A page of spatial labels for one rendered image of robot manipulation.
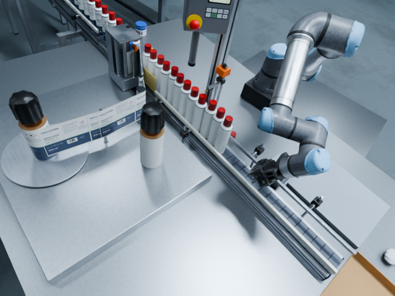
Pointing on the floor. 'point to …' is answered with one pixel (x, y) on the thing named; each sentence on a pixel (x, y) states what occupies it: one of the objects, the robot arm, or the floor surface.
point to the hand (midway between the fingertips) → (253, 172)
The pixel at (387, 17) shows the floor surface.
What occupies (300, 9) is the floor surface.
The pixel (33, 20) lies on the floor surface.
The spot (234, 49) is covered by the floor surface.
